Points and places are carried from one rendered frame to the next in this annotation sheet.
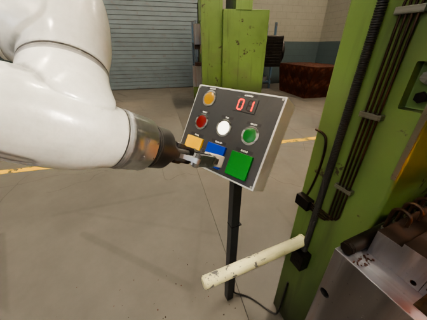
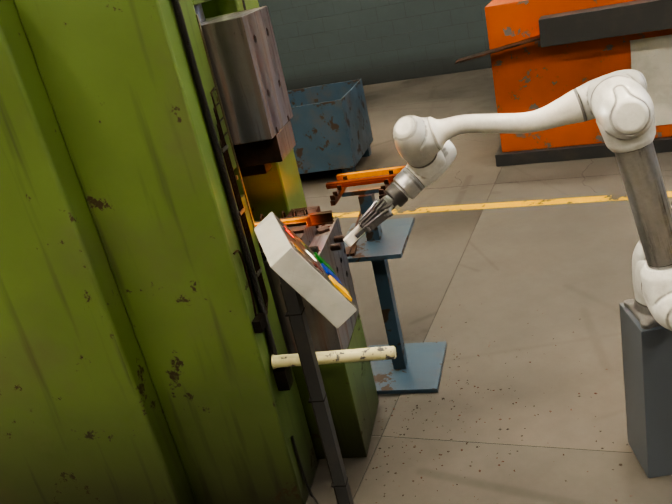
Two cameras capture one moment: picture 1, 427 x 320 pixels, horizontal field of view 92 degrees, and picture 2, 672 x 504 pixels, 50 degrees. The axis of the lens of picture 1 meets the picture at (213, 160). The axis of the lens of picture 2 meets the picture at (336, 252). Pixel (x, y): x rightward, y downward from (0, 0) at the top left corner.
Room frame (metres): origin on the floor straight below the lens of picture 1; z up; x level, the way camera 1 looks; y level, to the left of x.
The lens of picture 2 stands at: (2.12, 1.29, 1.91)
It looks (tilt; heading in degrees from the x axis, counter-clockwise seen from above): 23 degrees down; 219
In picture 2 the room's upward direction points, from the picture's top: 13 degrees counter-clockwise
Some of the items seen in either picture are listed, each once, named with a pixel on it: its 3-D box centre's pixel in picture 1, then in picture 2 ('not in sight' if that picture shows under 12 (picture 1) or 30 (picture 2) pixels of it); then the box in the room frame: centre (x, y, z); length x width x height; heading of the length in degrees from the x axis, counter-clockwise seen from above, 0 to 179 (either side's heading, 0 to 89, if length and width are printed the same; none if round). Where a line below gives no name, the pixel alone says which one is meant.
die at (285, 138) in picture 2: not in sight; (232, 148); (0.30, -0.58, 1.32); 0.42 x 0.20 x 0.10; 114
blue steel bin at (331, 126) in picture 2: not in sight; (297, 136); (-2.95, -3.03, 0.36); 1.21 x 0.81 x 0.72; 110
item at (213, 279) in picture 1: (257, 260); (333, 357); (0.50, -0.17, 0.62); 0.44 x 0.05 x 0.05; 114
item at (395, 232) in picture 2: not in sight; (375, 239); (-0.29, -0.46, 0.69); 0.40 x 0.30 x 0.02; 21
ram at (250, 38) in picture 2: not in sight; (217, 78); (0.26, -0.60, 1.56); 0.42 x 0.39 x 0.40; 114
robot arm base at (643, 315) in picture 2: not in sight; (657, 301); (-0.10, 0.76, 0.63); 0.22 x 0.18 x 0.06; 34
